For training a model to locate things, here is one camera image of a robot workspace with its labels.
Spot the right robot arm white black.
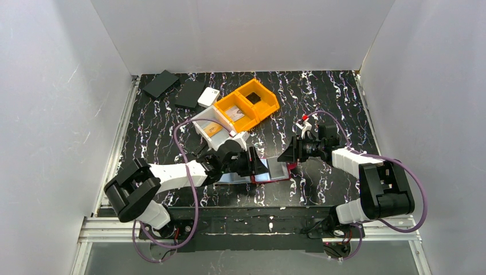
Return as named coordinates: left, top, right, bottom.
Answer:
left=277, top=125, right=415, bottom=227

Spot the id card in bin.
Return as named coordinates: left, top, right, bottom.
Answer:
left=225, top=105, right=245, bottom=121

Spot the orange bin right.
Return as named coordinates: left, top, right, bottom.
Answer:
left=236, top=78, right=280, bottom=121

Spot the orange bin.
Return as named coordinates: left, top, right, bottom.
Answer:
left=236, top=78, right=280, bottom=121
left=214, top=91, right=260, bottom=132

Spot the orange bin middle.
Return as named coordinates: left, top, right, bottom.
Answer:
left=214, top=91, right=260, bottom=132

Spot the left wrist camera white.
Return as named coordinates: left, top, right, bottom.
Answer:
left=229, top=131, right=249, bottom=151

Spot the black flat box left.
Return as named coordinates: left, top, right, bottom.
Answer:
left=142, top=70, right=179, bottom=99

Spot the black flat box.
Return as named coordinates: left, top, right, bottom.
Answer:
left=142, top=70, right=179, bottom=99
left=175, top=80, right=206, bottom=111

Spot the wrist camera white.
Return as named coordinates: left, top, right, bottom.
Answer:
left=295, top=115, right=312, bottom=139
left=229, top=131, right=249, bottom=151

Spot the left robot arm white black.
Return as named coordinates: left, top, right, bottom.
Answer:
left=104, top=140, right=268, bottom=230

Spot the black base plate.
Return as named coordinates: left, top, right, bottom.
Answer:
left=138, top=206, right=364, bottom=253

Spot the aluminium rail frame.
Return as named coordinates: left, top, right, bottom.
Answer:
left=70, top=76, right=432, bottom=275

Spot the red leather card holder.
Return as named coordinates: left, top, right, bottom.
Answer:
left=250, top=156, right=297, bottom=184

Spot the grey card holder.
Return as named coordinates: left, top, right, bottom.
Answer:
left=215, top=173, right=252, bottom=185

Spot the grey credit card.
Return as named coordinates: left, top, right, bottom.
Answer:
left=267, top=157, right=289, bottom=180

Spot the white plastic bin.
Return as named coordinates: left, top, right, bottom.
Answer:
left=192, top=106, right=237, bottom=151

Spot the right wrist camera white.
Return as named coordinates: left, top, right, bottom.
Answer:
left=295, top=115, right=312, bottom=139

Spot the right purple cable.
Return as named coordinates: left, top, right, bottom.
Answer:
left=305, top=110, right=429, bottom=261

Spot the black flat box right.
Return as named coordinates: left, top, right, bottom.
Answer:
left=175, top=80, right=206, bottom=111

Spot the orange card in bin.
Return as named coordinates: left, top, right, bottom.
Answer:
left=203, top=122, right=223, bottom=137

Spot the white small box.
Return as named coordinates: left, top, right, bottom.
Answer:
left=197, top=87, right=221, bottom=108

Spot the black card in bin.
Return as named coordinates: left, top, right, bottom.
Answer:
left=245, top=92, right=261, bottom=105

